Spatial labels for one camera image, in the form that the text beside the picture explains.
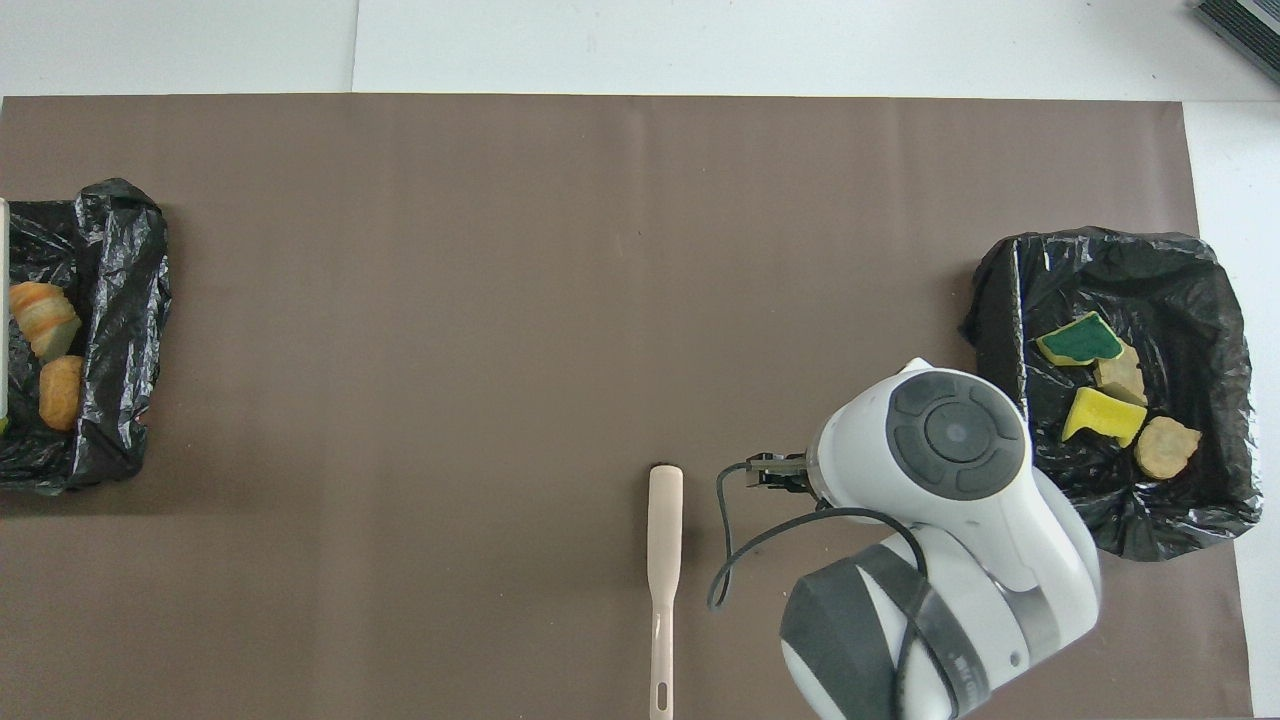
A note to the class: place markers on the grey ribbed device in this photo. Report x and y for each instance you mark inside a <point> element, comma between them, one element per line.
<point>1250,25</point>

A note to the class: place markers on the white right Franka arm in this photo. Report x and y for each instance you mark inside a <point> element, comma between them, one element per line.
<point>960,500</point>

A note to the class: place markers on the pink plastic dustpan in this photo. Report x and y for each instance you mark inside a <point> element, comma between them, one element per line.
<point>3,300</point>

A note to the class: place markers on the plain yellow sponge piece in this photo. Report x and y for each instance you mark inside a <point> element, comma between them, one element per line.
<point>1103,415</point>

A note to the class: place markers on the black bag lined bin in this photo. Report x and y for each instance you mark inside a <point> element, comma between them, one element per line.
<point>1150,270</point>
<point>120,300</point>

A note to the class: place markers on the brown paper table mat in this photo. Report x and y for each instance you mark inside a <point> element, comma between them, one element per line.
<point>500,250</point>

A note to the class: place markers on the green topped yellow sponge chunk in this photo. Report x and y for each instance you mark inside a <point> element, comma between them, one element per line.
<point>1080,340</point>

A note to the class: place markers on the toy croissant bread piece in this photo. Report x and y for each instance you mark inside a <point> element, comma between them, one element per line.
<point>1122,378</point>
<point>1167,447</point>

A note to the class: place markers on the brown oval bread roll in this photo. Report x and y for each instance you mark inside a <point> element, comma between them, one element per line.
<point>60,392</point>

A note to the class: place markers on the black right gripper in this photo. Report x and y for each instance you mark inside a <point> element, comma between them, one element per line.
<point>782,471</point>

